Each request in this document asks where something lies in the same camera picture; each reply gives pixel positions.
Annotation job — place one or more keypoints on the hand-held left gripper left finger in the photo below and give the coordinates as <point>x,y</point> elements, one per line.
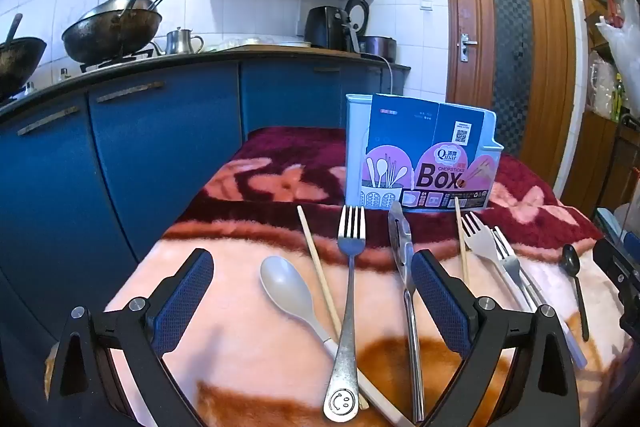
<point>182,297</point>

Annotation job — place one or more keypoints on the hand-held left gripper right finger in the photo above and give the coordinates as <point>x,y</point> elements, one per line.
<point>440,302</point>

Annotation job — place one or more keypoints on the metal fork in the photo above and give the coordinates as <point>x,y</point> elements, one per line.
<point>480,242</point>

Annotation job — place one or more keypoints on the wooden chopstick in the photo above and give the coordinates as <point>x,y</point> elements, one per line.
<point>320,267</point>
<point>460,232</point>

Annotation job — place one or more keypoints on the steel knife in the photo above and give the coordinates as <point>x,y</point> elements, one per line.
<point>400,237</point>

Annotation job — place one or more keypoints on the plain steel fork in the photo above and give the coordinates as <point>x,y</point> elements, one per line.
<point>507,257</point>

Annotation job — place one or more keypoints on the smiley steel fork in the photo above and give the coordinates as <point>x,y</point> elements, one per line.
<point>350,307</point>

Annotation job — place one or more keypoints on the grey plastic spoon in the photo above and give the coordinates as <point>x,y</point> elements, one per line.
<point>285,287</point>

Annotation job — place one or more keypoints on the blue chopsticks box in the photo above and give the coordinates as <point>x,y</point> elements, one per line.
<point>425,147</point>

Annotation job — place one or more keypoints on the black spoon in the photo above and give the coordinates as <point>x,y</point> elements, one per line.
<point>570,259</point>

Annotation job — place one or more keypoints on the floral fleece blanket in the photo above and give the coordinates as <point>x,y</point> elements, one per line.
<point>250,357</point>

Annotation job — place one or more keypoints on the wooden shelf unit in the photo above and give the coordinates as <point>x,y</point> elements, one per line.
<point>600,147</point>

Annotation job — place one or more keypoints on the white plastic bag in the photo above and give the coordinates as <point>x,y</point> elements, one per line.
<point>625,47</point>

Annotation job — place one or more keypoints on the gas stove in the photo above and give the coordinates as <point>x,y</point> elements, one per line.
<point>115,63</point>

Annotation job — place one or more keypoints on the steel kettle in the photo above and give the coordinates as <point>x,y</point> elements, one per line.
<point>180,42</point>

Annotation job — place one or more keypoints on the large dark wok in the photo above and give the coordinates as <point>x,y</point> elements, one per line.
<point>110,34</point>

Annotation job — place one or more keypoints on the small dark wok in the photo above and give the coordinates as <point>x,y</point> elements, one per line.
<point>17,62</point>

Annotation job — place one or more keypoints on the wooden door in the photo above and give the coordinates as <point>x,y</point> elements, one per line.
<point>470,7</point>

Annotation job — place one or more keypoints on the black air fryer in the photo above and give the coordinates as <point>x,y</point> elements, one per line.
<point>325,27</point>

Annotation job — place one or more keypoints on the white light switch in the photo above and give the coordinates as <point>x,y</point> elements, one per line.
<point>426,4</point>

